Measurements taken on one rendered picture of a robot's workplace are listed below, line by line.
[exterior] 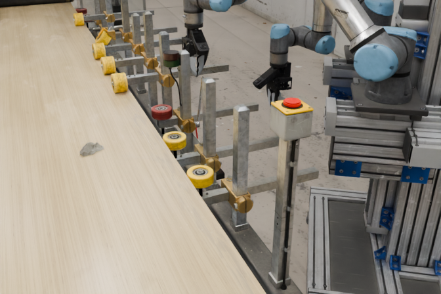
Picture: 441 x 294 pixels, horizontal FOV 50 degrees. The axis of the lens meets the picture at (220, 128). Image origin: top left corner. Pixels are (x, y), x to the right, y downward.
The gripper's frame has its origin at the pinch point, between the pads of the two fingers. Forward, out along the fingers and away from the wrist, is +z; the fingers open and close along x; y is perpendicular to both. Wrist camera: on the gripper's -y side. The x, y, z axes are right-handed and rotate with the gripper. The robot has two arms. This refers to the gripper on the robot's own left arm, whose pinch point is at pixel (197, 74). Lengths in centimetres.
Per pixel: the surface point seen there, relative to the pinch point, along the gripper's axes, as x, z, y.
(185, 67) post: 8.1, -7.0, -10.5
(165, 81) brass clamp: 9.8, 5.6, 11.9
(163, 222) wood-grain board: 35, 11, -73
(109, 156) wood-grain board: 42, 11, -34
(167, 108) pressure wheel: 14.5, 10.2, -5.5
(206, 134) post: 9.5, 8.8, -35.3
